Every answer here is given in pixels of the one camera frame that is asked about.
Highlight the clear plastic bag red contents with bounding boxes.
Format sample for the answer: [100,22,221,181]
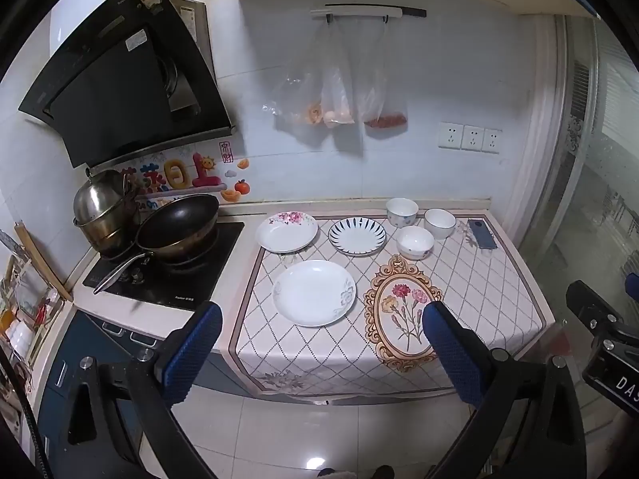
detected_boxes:
[357,20,409,139]

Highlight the black range hood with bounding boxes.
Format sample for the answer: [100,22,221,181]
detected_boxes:
[18,0,235,169]

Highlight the plain white bowl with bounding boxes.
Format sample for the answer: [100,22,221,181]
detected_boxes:
[397,226,435,260]
[424,208,456,240]

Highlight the wall hook rail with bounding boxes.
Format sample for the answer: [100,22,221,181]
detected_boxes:
[310,4,427,23]

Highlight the kitchen storage rack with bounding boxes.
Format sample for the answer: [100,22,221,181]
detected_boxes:
[0,254,65,395]

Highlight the colourful printed box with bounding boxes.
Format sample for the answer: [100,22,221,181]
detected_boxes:
[120,142,250,210]

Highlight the pink floral white plate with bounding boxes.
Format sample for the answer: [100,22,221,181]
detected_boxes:
[256,211,319,253]

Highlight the black wok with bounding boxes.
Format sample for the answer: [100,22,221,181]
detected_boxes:
[93,194,220,294]

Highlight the diamond pattern floral tablecloth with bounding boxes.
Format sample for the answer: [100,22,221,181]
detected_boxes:
[228,212,557,397]

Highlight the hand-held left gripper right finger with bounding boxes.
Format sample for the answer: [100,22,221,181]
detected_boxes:
[422,301,587,479]

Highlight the stainless steel bowl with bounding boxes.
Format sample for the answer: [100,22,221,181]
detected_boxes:
[73,168,137,224]

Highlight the dark blue smartphone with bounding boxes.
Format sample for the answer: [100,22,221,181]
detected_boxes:
[468,218,498,251]

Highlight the clear plastic bag with eggs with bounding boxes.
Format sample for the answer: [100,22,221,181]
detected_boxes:
[319,17,361,129]

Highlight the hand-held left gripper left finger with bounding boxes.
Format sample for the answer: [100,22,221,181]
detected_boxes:
[37,301,224,479]

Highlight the grey floral white plate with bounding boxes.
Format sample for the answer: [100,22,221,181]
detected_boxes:
[272,260,357,327]

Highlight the stainless steel pot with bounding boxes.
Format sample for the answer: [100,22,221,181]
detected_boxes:
[75,210,143,256]

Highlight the blue floral white bowl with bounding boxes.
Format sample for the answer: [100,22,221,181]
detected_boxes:
[386,198,419,229]

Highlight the clear plastic bag orange contents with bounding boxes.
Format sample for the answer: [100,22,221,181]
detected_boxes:
[262,22,330,137]

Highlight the black gas stove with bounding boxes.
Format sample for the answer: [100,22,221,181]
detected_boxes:
[82,220,245,307]

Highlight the wooden cutting board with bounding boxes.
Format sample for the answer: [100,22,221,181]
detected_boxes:
[14,224,75,303]

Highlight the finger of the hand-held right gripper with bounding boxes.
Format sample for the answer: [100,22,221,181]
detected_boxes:
[566,280,631,334]

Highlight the blue striped plate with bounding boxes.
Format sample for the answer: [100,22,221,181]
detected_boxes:
[328,216,387,257]

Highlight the glass sliding door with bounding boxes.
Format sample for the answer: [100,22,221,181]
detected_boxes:
[519,15,639,410]

